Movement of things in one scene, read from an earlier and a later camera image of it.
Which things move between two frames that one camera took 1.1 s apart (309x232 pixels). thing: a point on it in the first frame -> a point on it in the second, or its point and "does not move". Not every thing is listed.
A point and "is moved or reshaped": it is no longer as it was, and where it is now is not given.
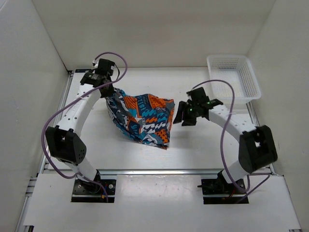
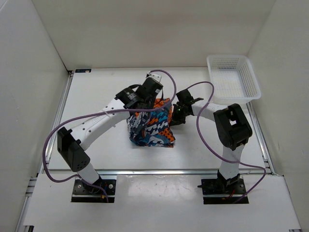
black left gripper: x=108 y=93 -> x=151 y=106
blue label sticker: x=84 y=70 does not move
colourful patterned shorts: x=144 y=118 is moved or reshaped
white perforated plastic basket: x=237 y=69 does not move
